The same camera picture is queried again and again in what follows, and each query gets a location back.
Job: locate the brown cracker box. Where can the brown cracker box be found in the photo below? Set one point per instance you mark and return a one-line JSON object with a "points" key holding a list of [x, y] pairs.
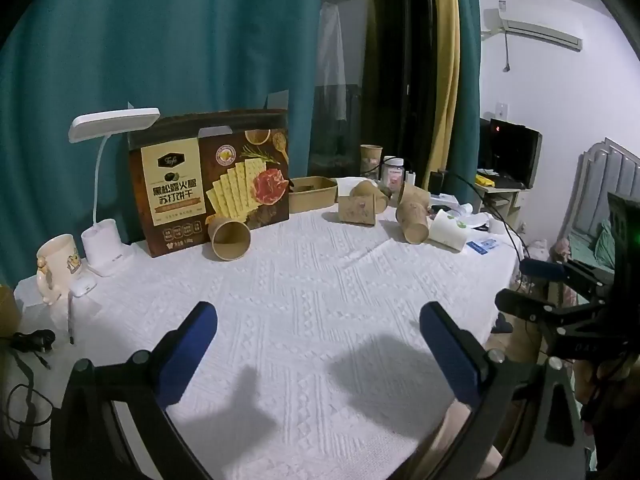
{"points": [[210, 185]]}

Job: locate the narrow teal curtain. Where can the narrow teal curtain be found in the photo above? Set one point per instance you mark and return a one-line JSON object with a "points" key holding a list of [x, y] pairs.
{"points": [[469, 75]]}

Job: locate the grey bed headboard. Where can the grey bed headboard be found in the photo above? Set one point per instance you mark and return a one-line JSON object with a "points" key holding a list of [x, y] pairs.
{"points": [[607, 180]]}

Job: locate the yellow curtain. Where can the yellow curtain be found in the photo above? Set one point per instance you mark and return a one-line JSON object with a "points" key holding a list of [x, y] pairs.
{"points": [[446, 70]]}

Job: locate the tall printed kraft cup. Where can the tall printed kraft cup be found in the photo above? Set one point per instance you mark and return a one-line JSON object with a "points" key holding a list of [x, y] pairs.
{"points": [[371, 161]]}

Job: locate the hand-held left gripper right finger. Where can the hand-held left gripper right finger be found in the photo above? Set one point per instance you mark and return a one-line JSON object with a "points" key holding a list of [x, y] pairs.
{"points": [[450, 355]]}

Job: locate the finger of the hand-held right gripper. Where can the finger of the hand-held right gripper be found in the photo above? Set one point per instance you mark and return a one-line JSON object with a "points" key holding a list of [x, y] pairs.
{"points": [[520, 305], [542, 268]]}

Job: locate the white wall socket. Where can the white wall socket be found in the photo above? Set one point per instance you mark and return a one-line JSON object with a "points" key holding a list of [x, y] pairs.
{"points": [[500, 109]]}

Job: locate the white textured tablecloth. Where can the white textured tablecloth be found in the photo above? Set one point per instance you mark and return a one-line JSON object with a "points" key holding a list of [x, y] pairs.
{"points": [[310, 320]]}

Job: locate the white paper cup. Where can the white paper cup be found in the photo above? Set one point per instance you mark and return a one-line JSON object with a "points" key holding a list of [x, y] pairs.
{"points": [[449, 231]]}

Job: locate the small white bottle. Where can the small white bottle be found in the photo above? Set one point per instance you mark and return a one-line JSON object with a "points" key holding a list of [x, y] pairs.
{"points": [[410, 178]]}

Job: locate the white air conditioner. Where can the white air conditioner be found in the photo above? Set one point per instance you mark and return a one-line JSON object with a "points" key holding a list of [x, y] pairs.
{"points": [[542, 32]]}

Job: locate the green bedding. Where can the green bedding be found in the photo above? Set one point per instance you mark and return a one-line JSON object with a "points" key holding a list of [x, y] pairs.
{"points": [[602, 247]]}

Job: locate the blue card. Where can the blue card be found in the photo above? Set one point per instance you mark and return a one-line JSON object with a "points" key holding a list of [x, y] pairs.
{"points": [[484, 245]]}

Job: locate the black monitor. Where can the black monitor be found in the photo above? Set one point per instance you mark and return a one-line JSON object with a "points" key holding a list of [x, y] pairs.
{"points": [[515, 152]]}

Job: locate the cream cartoon mug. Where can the cream cartoon mug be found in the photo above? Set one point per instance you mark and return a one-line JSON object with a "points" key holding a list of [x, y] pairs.
{"points": [[55, 265]]}

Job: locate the plain kraft paper cup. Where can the plain kraft paper cup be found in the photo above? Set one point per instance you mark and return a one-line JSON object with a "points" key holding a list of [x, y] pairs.
{"points": [[229, 241]]}

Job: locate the black power plug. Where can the black power plug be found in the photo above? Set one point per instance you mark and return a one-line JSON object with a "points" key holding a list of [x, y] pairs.
{"points": [[34, 340]]}

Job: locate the kraft tissue box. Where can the kraft tissue box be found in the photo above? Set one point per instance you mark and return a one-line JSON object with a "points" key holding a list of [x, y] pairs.
{"points": [[356, 209]]}

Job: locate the small white device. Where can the small white device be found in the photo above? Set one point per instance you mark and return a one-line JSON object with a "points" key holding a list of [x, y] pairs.
{"points": [[83, 284]]}

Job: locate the small black box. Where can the small black box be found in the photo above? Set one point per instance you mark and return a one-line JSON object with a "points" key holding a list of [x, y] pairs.
{"points": [[436, 182]]}

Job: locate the white desk lamp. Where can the white desk lamp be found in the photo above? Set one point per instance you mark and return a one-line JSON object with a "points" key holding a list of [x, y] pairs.
{"points": [[102, 240]]}

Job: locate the brown cardboard box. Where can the brown cardboard box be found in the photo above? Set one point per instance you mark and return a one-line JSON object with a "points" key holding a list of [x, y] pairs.
{"points": [[7, 310]]}

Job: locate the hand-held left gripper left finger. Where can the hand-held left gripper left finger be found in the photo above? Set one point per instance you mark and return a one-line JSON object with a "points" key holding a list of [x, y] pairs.
{"points": [[192, 345]]}

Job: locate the clear jar pink label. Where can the clear jar pink label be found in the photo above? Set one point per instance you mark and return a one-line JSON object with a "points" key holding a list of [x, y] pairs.
{"points": [[392, 172]]}

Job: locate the small side desk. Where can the small side desk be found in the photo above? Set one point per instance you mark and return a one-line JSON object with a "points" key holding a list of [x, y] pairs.
{"points": [[500, 195]]}

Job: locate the grey pen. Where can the grey pen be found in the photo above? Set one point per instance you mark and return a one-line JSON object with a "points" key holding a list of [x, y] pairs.
{"points": [[70, 317]]}

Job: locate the printed kraft paper cup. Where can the printed kraft paper cup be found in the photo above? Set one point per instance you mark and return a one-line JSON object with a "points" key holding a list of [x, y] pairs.
{"points": [[416, 193], [413, 222]]}

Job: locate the kraft paper bowl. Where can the kraft paper bowl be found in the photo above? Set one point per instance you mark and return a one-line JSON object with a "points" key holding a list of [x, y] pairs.
{"points": [[312, 194]]}

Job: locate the white paper sheets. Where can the white paper sheets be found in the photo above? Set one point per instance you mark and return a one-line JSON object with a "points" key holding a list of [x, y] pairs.
{"points": [[467, 212]]}

